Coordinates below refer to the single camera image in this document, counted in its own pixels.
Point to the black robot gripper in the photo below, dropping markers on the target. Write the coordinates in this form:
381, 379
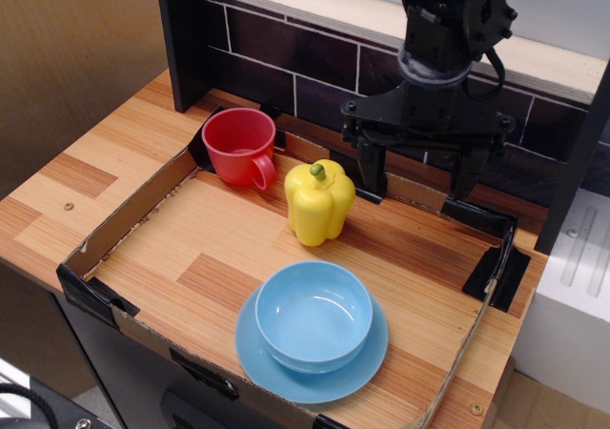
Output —
458, 120

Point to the light blue bowl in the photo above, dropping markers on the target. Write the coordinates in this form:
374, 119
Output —
314, 316

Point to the white block at right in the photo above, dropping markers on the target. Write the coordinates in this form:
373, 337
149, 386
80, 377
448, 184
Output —
564, 340

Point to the cardboard fence with black tape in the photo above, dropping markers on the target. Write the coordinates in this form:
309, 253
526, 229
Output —
171, 254

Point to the red plastic cup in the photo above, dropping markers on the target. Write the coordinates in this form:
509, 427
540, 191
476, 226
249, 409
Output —
240, 144

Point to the black shelf frame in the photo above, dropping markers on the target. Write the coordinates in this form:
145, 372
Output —
291, 66

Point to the yellow toy bell pepper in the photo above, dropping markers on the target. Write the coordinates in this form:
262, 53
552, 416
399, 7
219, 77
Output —
319, 197

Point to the black device bottom left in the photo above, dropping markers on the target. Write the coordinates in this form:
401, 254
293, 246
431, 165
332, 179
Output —
35, 405

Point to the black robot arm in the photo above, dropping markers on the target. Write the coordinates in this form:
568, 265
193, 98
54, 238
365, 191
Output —
450, 70

